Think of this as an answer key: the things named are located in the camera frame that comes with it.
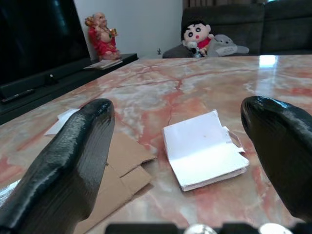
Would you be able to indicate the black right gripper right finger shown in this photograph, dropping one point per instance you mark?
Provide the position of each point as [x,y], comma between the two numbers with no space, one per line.
[282,151]

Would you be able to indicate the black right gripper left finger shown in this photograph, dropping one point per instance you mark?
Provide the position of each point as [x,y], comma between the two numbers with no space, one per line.
[63,170]

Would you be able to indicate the white paper carton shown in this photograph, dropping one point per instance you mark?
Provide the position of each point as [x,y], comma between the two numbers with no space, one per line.
[202,151]

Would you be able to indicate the white paper scrap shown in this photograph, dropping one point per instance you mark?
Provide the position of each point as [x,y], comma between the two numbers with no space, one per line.
[61,124]

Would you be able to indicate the flat brown cardboard piece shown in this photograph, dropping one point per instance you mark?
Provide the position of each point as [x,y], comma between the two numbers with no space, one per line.
[126,151]

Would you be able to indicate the black remote control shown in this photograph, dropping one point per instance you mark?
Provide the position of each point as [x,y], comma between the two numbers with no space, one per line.
[17,95]

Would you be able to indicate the black low TV cabinet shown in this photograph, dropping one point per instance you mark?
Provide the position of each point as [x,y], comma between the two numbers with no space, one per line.
[73,80]

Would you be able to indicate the printed magazine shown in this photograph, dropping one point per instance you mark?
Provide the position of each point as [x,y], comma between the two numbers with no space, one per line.
[103,64]

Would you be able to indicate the grey Totoro plush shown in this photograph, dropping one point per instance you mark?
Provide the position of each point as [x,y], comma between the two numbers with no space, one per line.
[224,47]

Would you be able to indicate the dark grey sofa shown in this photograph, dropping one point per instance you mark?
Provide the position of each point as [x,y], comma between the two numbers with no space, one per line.
[268,26]

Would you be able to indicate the black flat television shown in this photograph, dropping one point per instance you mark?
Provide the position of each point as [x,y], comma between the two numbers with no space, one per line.
[36,36]

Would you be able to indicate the red laughing Buddha statue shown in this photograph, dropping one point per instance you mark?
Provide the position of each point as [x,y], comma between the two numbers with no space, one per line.
[103,39]

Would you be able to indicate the cartoon boy plush doll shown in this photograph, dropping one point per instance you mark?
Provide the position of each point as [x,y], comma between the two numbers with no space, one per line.
[197,35]

